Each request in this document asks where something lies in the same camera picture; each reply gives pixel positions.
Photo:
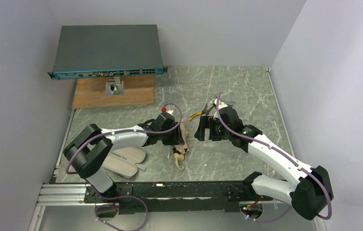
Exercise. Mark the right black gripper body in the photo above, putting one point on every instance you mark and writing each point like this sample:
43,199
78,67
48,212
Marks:
207,129

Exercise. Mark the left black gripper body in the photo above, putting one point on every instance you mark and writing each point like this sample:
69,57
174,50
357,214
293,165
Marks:
177,136

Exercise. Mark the pink umbrella case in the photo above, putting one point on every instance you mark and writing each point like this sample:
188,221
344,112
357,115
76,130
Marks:
124,162

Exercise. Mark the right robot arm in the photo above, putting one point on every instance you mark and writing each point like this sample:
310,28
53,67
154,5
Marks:
307,189

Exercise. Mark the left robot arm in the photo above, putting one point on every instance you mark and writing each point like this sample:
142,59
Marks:
88,150

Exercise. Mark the wooden board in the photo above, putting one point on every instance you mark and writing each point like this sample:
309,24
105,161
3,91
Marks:
95,92

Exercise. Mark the yellow handled pliers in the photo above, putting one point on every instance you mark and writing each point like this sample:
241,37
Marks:
205,111

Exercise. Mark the grey metal stand bracket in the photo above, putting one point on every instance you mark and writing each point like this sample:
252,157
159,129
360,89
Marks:
114,86

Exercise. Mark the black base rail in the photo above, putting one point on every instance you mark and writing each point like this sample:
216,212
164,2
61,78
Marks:
176,196

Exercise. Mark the grey blue network switch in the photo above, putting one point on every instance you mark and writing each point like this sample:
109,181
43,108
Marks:
107,51

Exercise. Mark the aluminium frame rail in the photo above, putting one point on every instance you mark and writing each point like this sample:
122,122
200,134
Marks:
61,207

